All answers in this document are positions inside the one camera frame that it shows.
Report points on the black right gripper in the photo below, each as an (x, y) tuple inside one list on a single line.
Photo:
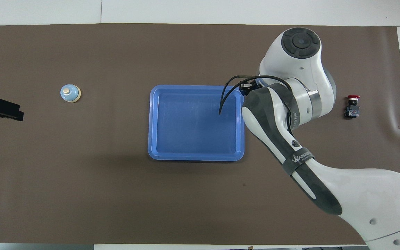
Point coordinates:
[(247, 88)]

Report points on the red push button switch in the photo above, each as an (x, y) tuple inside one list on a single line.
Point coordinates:
[(352, 111)]

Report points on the light blue desk bell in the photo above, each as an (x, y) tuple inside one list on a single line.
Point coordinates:
[(70, 93)]

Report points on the blue plastic tray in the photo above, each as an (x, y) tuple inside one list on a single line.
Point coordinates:
[(186, 132)]

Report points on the brown table mat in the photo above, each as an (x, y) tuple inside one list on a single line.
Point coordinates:
[(116, 194)]

